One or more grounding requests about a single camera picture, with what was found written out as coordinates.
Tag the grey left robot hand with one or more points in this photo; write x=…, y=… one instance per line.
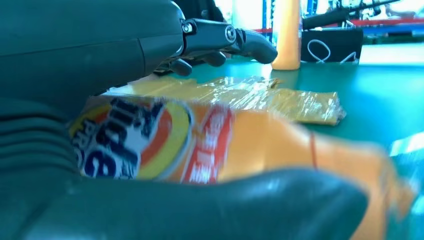
x=82, y=43

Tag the orange bottle clear cap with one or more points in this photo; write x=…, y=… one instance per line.
x=286, y=33
x=265, y=145

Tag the black remote controller with antennas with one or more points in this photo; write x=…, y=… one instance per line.
x=324, y=18

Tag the black carry bag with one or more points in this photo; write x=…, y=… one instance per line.
x=338, y=46

